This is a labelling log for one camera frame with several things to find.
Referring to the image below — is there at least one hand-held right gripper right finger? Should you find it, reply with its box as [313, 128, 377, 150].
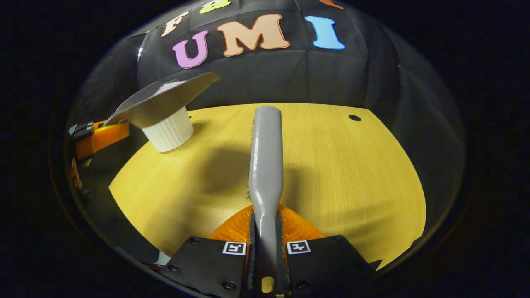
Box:
[277, 204, 376, 296]

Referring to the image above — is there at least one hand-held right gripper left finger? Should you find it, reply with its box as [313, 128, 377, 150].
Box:
[159, 205, 256, 298]

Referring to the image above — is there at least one white ribbed garbage bin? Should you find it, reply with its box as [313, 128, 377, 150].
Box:
[141, 106, 194, 153]

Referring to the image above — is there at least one grey dustpan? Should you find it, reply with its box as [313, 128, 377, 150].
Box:
[102, 72, 221, 129]

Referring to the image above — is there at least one small grey broom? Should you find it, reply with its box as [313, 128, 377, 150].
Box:
[247, 105, 285, 297]

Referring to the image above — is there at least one wooden desktop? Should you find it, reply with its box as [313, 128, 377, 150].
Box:
[108, 103, 427, 270]

